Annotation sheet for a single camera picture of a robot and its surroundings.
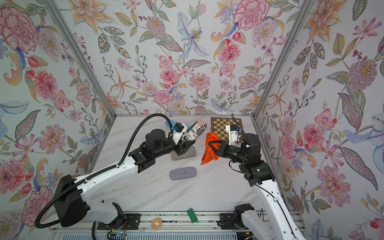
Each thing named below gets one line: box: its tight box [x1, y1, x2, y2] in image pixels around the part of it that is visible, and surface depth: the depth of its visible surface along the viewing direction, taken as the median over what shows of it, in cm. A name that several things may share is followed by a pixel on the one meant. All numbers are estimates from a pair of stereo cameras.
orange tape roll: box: [151, 217, 163, 231], surface depth 75 cm
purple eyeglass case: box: [169, 166, 197, 181], surface depth 89 cm
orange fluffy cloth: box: [201, 132, 221, 165], surface depth 66 cm
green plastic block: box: [187, 207, 199, 224], surface depth 77 cm
